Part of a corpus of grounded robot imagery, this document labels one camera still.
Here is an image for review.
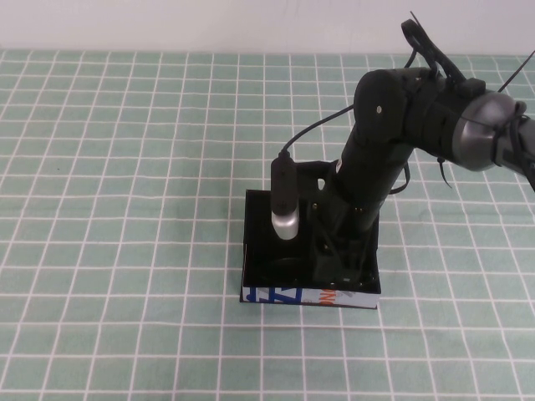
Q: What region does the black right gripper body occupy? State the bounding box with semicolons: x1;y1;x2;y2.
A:
308;195;377;279

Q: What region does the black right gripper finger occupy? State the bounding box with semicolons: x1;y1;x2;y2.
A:
313;266;339;287
342;271;375;289

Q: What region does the black glasses case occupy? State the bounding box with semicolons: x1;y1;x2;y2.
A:
238;188;382;312

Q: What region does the green white checked tablecloth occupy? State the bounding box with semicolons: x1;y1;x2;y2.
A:
0;48;535;401

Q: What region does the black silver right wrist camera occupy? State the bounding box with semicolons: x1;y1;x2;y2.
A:
270;156;301;241

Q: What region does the black right camera mount bracket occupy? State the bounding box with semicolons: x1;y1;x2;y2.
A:
294;160;339;210

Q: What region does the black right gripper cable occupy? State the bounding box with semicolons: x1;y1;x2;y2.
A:
388;165;411;196

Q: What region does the black right camera cable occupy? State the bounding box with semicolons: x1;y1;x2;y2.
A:
283;19;469;159

